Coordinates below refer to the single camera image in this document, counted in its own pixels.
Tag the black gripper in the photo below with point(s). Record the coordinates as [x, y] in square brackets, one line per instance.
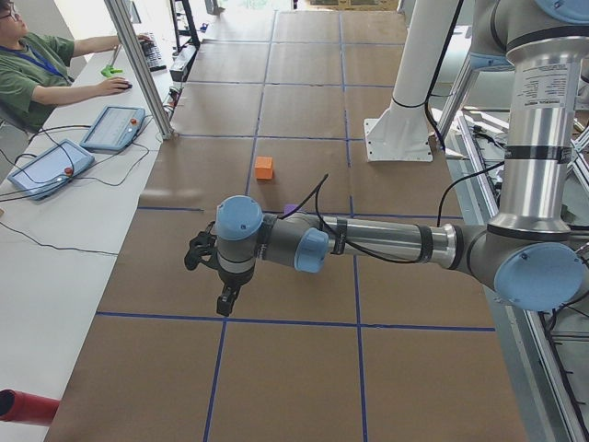
[234, 280]

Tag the orange foam cube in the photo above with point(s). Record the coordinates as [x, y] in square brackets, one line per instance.
[263, 168]

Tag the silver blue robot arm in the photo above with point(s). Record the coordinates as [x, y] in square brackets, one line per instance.
[545, 42]

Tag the purple foam cube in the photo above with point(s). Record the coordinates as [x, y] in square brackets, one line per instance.
[290, 208]

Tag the far blue teach pendant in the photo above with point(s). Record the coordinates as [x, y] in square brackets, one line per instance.
[113, 129]

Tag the blue teach pendant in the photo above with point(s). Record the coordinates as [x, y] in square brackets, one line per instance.
[113, 129]
[51, 170]

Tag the near blue teach pendant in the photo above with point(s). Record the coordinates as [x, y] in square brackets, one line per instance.
[51, 170]

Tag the red cylinder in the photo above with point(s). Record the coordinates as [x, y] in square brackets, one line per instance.
[26, 408]

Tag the green plastic clamp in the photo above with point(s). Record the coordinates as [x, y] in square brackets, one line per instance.
[110, 71]

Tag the black keyboard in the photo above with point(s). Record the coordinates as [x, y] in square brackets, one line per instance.
[151, 52]

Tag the person in green shirt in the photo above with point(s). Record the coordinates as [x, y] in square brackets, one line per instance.
[34, 70]

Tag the aluminium frame post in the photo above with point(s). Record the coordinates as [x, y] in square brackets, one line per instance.
[130, 42]

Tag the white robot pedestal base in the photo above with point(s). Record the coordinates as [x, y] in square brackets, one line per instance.
[401, 132]

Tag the aluminium frame rail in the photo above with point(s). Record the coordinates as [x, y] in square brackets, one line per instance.
[546, 351]

